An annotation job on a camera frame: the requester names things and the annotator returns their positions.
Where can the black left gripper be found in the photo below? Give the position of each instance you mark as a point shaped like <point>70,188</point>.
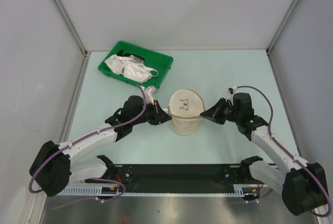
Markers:
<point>162,116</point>

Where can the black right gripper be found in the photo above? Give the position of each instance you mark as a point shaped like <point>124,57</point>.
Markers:
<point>214,113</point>

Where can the beige mesh laundry bag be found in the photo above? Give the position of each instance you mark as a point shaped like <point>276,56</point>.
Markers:
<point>185,107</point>

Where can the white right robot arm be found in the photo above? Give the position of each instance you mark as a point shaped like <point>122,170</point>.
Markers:
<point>302,185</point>

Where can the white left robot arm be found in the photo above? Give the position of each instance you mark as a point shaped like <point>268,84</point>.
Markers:
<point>58,165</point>

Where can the white bra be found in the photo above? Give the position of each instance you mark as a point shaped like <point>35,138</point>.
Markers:
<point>130,68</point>

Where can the green plastic tray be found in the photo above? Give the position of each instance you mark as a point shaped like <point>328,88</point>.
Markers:
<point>152,59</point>

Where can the black item in tray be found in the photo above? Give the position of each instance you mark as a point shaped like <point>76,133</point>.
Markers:
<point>135,57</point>

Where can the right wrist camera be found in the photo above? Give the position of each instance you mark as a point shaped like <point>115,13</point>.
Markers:
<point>232,90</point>

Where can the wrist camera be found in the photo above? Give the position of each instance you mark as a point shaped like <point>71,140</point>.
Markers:
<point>149,93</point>
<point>232,90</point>

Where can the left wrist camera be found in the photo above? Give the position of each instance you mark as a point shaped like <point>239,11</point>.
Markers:
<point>149,93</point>

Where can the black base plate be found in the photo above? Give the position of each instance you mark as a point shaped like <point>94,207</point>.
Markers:
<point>160,176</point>

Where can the white slotted cable duct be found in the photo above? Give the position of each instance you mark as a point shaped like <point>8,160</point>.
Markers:
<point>196,191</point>

